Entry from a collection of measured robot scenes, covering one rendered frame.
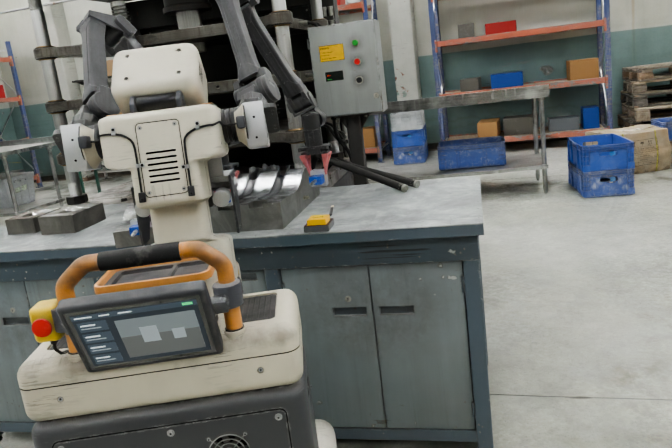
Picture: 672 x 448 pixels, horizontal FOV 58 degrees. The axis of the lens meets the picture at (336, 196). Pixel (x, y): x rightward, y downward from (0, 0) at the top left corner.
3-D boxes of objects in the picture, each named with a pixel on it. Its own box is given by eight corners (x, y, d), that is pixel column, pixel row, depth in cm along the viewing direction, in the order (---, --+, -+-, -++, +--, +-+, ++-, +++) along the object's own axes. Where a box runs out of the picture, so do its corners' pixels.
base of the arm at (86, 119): (50, 134, 147) (100, 128, 147) (56, 113, 152) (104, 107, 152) (64, 159, 153) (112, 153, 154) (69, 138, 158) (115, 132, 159)
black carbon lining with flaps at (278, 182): (268, 205, 200) (264, 177, 198) (223, 208, 203) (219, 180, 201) (297, 183, 233) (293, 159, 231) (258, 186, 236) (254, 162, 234)
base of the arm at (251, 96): (227, 112, 149) (275, 106, 149) (227, 91, 154) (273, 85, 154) (233, 137, 155) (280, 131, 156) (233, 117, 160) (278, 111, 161)
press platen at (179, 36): (301, 54, 252) (294, 7, 248) (36, 89, 282) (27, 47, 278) (340, 53, 330) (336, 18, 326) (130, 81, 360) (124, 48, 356)
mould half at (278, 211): (283, 229, 194) (277, 188, 191) (209, 233, 200) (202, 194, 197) (320, 194, 241) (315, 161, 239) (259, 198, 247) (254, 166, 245)
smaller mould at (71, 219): (75, 233, 226) (71, 215, 225) (41, 235, 230) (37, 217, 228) (106, 218, 245) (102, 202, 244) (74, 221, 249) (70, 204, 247)
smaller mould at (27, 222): (36, 232, 235) (32, 218, 234) (8, 234, 238) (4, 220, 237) (63, 221, 251) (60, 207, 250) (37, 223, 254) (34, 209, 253)
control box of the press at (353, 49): (406, 339, 285) (372, 17, 255) (343, 340, 292) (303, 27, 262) (410, 319, 306) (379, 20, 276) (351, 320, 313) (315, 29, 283)
